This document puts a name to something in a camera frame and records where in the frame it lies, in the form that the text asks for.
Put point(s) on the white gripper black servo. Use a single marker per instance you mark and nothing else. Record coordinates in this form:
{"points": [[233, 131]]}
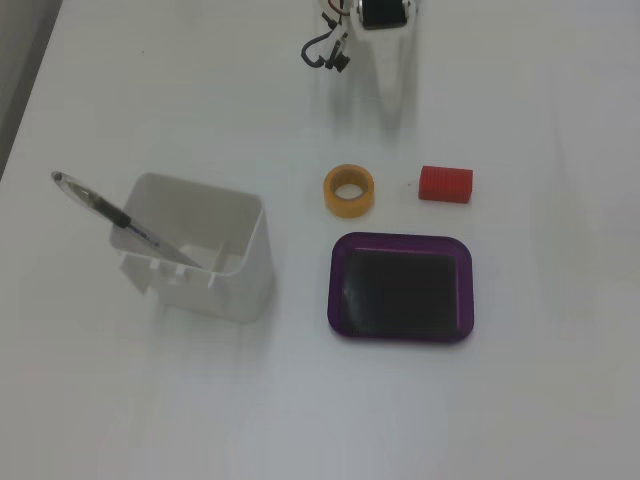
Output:
{"points": [[388, 50]]}

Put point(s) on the red ribbed cube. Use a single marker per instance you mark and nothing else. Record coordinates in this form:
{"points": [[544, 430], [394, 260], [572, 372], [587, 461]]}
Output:
{"points": [[445, 185]]}

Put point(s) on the yellow tape roll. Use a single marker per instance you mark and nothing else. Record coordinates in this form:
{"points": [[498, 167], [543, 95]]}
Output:
{"points": [[332, 200]]}

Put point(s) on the purple metal tray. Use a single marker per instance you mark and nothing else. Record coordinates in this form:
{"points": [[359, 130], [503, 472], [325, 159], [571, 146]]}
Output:
{"points": [[400, 290]]}

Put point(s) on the white plastic pen holder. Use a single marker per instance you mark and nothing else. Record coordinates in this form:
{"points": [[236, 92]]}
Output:
{"points": [[240, 295]]}

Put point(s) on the black clear ballpoint pen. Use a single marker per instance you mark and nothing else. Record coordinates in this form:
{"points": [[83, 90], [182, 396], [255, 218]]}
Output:
{"points": [[112, 214]]}

